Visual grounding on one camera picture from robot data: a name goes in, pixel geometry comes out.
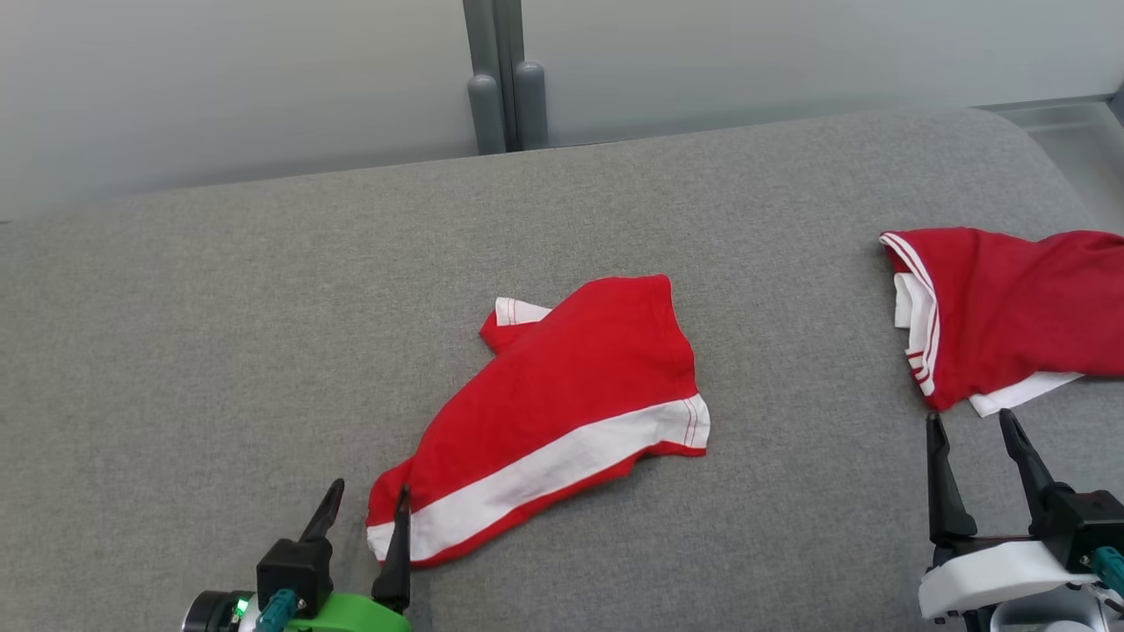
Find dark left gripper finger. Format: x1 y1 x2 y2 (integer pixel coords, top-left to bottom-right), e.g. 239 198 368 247
371 485 412 613
299 478 345 545

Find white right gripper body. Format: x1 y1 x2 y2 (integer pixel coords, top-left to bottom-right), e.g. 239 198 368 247
918 537 1099 620

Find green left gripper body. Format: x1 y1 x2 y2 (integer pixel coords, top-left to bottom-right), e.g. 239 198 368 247
182 590 412 632

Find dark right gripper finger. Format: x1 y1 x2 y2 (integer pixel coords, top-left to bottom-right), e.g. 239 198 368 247
926 414 977 545
999 409 1055 519

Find red jersey with number print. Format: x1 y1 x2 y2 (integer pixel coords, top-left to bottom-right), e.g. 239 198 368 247
880 226 1124 418

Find red shorts with white stripe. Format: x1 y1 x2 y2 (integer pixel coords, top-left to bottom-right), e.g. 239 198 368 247
366 275 710 569

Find grey fabric sofa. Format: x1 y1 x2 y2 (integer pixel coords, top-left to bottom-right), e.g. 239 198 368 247
0 107 1124 632

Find left cable with teal plug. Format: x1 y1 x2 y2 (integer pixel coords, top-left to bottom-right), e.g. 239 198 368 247
255 588 304 632

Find cable with teal plug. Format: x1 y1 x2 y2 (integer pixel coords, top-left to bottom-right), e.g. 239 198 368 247
255 588 304 632
1084 546 1124 598

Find right cable with teal plug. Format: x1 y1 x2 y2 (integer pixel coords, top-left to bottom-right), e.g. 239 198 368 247
1084 546 1124 598

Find grey round post foot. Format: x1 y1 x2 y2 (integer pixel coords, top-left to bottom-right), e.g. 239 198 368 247
514 61 548 151
467 74 508 155

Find grey partition post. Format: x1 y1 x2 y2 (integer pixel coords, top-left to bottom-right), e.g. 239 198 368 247
463 0 548 154

